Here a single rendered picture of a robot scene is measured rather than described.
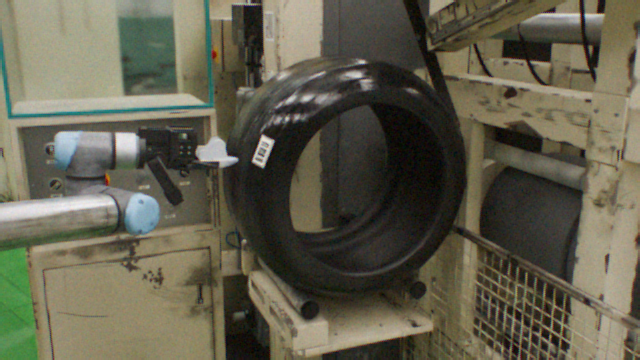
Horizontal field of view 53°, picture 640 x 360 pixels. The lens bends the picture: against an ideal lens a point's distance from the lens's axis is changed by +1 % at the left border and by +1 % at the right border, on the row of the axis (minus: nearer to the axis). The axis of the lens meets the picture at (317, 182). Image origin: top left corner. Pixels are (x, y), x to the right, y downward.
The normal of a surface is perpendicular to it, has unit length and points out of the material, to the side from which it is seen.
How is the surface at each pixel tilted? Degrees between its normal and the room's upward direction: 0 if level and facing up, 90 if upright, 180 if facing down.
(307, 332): 90
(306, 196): 90
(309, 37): 90
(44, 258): 90
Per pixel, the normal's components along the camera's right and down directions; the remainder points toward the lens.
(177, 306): 0.37, 0.25
